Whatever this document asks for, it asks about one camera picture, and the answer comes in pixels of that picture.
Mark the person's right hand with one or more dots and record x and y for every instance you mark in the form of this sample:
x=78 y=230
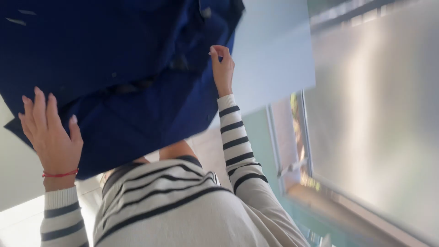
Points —
x=223 y=73

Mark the person's left hand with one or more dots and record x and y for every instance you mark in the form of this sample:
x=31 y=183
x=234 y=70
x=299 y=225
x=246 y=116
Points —
x=55 y=144

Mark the person's right fingers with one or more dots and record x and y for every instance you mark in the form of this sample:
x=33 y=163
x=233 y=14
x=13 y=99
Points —
x=216 y=55

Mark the navy blue garment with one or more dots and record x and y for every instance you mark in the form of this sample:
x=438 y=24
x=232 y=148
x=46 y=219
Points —
x=113 y=51

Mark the cream navy striped sweater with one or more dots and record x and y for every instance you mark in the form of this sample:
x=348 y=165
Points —
x=178 y=212

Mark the frosted glass window pane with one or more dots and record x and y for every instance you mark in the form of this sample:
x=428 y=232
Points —
x=373 y=109

